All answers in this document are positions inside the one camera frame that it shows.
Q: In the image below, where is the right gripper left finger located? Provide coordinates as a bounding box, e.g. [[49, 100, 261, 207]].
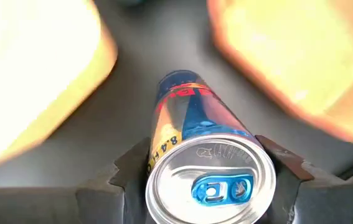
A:
[[75, 136, 151, 224]]

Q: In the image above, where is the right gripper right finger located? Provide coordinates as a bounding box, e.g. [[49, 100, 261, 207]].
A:
[[255, 135, 353, 224]]

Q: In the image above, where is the blue silver energy drink can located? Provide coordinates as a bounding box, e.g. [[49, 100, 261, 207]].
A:
[[144, 70, 277, 224]]

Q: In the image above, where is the orange plastic bin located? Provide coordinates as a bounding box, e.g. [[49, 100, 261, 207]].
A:
[[206, 0, 353, 144]]

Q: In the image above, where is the yellow plastic bin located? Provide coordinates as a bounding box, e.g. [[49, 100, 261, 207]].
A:
[[0, 0, 118, 177]]

